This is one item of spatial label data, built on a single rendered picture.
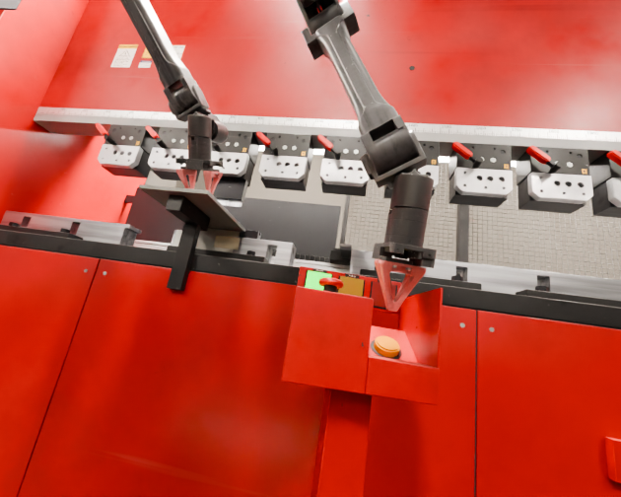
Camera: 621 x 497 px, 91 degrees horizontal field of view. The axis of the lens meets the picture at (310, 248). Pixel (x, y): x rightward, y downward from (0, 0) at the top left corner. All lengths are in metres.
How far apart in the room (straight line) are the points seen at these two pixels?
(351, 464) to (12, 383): 0.89
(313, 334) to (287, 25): 1.22
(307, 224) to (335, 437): 1.14
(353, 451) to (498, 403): 0.39
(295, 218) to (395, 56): 0.78
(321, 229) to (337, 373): 1.12
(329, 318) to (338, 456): 0.18
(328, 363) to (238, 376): 0.40
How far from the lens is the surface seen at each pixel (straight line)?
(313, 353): 0.41
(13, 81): 1.65
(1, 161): 1.59
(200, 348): 0.81
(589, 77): 1.36
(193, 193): 0.77
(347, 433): 0.48
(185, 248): 0.85
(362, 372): 0.42
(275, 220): 1.53
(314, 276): 0.57
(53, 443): 1.04
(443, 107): 1.14
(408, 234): 0.46
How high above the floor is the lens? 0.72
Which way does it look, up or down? 15 degrees up
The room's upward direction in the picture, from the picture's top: 9 degrees clockwise
